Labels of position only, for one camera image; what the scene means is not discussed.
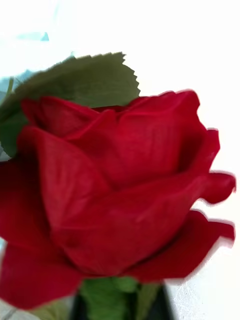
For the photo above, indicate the red rose with green stem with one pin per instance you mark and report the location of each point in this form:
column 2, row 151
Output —
column 112, row 187

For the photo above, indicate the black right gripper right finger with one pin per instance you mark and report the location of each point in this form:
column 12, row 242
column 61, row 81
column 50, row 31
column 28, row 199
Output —
column 162, row 305

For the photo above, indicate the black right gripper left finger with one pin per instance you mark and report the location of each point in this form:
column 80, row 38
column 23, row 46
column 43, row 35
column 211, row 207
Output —
column 78, row 308

